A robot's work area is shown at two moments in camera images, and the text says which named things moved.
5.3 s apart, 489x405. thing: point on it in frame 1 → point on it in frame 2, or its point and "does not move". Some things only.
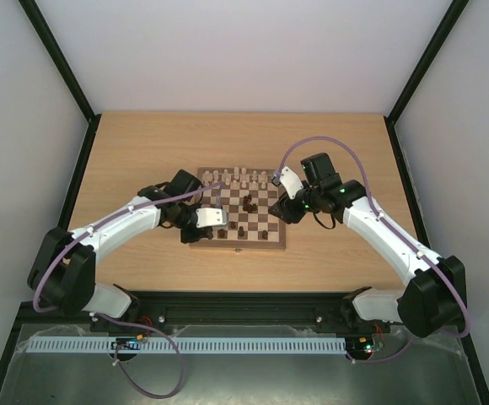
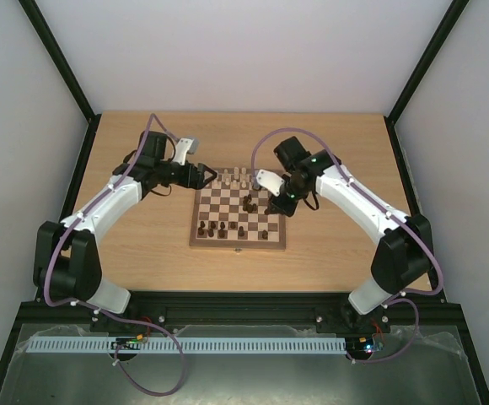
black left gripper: (186, 237) → (198, 171)
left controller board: (129, 343) does not move
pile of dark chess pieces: (247, 207) does not move
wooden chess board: (247, 194) does not move
